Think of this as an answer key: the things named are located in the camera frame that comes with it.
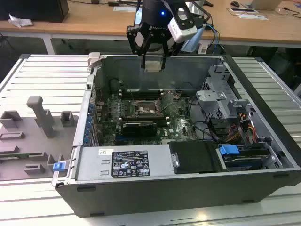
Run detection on grey case latch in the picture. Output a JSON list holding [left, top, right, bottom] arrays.
[[87, 52, 101, 68]]

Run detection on black regulatory label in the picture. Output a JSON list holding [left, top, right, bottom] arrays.
[[111, 149, 151, 177]]

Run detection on coloured power wire bundle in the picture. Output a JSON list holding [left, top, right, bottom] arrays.
[[224, 124, 257, 143]]

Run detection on wooden desk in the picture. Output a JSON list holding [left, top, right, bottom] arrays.
[[0, 0, 301, 55]]

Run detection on green motherboard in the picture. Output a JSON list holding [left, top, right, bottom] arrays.
[[94, 90, 214, 145]]

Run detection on silver power supply unit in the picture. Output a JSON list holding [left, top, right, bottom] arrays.
[[74, 144, 180, 181]]

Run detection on silver square CPU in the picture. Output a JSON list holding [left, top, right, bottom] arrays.
[[145, 61, 163, 72]]

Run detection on metal socket cover frame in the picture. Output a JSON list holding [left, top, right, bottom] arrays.
[[156, 93, 176, 112]]

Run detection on black open PC case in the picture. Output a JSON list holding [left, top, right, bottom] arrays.
[[52, 52, 301, 218]]

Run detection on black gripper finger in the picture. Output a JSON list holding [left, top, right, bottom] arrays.
[[160, 32, 183, 71], [126, 23, 153, 69]]

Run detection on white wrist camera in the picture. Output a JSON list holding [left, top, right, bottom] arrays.
[[167, 18, 198, 44]]

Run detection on grey parts rack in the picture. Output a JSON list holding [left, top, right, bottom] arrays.
[[0, 96, 79, 182]]

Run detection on clear safety glasses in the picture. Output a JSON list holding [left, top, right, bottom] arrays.
[[274, 6, 297, 17]]

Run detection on blue camera cable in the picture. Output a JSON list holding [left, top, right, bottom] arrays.
[[204, 23, 221, 47]]

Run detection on black plastic shroud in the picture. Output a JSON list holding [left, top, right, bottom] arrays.
[[168, 140, 223, 175]]

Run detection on RAM slot with white clips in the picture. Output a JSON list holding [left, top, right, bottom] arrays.
[[121, 118, 170, 122], [121, 95, 165, 99], [121, 91, 165, 95], [121, 113, 170, 118]]

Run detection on black graphics card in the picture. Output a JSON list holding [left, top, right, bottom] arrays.
[[121, 121, 158, 137]]

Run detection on crumpled white paper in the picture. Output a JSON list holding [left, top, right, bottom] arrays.
[[8, 13, 34, 29]]

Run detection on metal wire locking lever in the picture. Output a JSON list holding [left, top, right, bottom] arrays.
[[128, 89, 137, 112]]

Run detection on blue case latch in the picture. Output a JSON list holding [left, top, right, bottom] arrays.
[[53, 161, 66, 172]]

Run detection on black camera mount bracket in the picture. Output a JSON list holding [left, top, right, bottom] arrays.
[[174, 1, 211, 31]]

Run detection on white paper sheet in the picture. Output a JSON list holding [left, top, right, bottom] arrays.
[[227, 7, 269, 21]]

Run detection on black computer box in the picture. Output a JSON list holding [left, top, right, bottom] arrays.
[[0, 0, 70, 24]]

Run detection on grey metal drive cage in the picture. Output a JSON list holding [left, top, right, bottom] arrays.
[[194, 64, 284, 171]]

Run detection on hard disk in blue carrier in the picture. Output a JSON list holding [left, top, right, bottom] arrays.
[[217, 145, 275, 172]]

